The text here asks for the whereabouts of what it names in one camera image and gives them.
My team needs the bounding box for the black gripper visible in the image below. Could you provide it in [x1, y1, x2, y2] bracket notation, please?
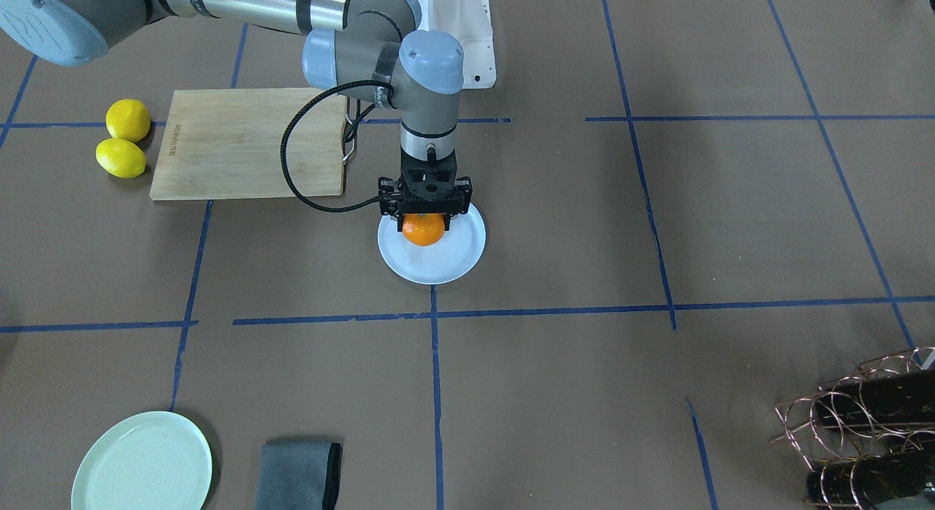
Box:
[378, 151, 472, 228]

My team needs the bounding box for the orange fruit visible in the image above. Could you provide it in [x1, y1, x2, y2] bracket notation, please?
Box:
[401, 213, 446, 247]

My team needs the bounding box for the light blue plate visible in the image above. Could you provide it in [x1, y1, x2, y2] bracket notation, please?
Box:
[377, 203, 487, 286]

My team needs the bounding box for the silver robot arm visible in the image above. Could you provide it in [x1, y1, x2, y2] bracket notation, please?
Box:
[2, 0, 472, 226]

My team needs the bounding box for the light green plate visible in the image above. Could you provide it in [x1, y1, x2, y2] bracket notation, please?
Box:
[70, 411, 213, 509]

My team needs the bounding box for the wooden cutting board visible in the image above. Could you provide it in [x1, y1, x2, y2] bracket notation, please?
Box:
[150, 88, 354, 201]

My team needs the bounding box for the grey folded cloth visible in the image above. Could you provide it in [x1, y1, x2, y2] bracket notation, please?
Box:
[253, 439, 343, 509]

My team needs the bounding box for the yellow lemon lower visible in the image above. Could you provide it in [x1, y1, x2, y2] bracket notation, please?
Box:
[104, 99, 151, 143]

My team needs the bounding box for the yellow lemon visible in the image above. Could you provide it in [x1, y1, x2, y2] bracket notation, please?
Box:
[104, 99, 151, 143]
[96, 137, 147, 178]

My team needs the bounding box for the yellow lemon upper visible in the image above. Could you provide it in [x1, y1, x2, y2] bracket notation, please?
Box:
[96, 137, 147, 178]

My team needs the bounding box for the dark green wine bottle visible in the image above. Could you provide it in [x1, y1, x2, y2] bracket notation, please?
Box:
[814, 369, 934, 429]

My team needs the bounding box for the copper wire bottle rack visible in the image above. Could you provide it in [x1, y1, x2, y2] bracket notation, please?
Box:
[774, 346, 933, 509]

